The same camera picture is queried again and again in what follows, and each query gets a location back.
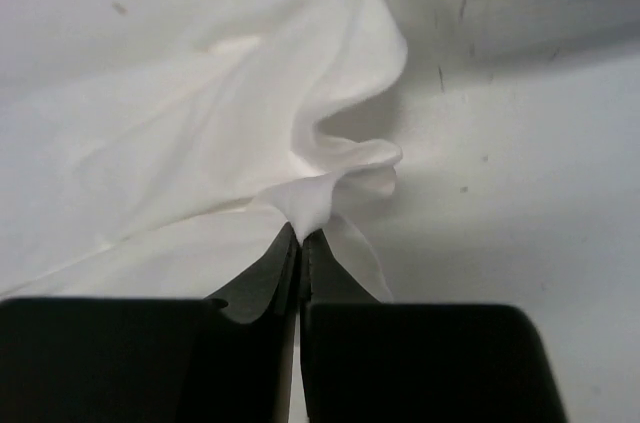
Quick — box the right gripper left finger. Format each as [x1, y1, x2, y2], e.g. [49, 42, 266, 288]
[1, 226, 298, 422]

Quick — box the white cartoon-print t-shirt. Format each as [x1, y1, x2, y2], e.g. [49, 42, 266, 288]
[1, 0, 407, 298]

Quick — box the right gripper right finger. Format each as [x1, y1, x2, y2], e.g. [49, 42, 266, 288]
[300, 231, 566, 422]

